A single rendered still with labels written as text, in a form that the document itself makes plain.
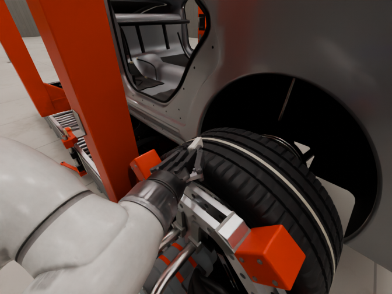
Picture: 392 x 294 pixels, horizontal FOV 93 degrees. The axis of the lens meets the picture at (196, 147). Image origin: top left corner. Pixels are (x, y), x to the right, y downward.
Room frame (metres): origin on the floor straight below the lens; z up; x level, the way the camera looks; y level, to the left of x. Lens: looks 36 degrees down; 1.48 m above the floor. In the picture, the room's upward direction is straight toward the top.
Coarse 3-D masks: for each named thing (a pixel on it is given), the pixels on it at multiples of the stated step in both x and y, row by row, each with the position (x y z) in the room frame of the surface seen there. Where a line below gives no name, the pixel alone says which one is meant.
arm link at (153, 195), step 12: (144, 180) 0.22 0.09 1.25; (132, 192) 0.19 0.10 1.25; (144, 192) 0.19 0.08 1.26; (156, 192) 0.19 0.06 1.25; (168, 192) 0.20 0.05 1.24; (144, 204) 0.17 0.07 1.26; (156, 204) 0.17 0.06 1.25; (168, 204) 0.18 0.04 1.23; (156, 216) 0.16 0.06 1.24; (168, 216) 0.17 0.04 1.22; (168, 228) 0.16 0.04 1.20
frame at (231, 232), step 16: (192, 192) 0.31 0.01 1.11; (192, 208) 0.26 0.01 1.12; (208, 208) 0.28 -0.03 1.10; (224, 208) 0.26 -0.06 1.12; (208, 224) 0.22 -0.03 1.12; (224, 224) 0.22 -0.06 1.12; (240, 224) 0.22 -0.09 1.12; (224, 240) 0.19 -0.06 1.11; (240, 240) 0.19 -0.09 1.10; (240, 272) 0.16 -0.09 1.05; (256, 288) 0.13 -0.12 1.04; (272, 288) 0.15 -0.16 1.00
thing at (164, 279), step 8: (192, 224) 0.25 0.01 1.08; (192, 232) 0.25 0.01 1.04; (200, 232) 0.24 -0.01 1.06; (192, 240) 0.24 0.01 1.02; (200, 240) 0.24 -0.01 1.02; (184, 248) 0.22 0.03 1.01; (192, 248) 0.22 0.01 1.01; (200, 248) 0.23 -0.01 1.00; (176, 256) 0.21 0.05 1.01; (184, 256) 0.21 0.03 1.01; (176, 264) 0.19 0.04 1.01; (168, 272) 0.17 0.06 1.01; (176, 272) 0.17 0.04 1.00; (160, 280) 0.16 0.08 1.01; (168, 280) 0.16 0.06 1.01; (152, 288) 0.14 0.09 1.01; (160, 288) 0.14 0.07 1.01
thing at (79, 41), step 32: (32, 0) 0.62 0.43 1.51; (64, 0) 0.60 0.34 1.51; (96, 0) 0.66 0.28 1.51; (64, 32) 0.59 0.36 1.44; (96, 32) 0.65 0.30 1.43; (64, 64) 0.57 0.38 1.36; (96, 64) 0.63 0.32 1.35; (96, 96) 0.61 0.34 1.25; (96, 128) 0.58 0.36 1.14; (128, 128) 0.67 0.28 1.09; (96, 160) 0.63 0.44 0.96; (128, 160) 0.64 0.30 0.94
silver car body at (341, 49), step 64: (128, 0) 3.29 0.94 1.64; (256, 0) 0.74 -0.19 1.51; (320, 0) 0.61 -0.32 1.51; (384, 0) 0.52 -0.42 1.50; (128, 64) 2.67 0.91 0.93; (192, 64) 0.98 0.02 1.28; (256, 64) 0.71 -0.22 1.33; (320, 64) 0.57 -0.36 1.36; (384, 64) 0.48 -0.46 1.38; (192, 128) 0.94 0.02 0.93; (384, 128) 0.43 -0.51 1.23; (384, 192) 0.37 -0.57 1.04; (384, 256) 0.30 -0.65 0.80
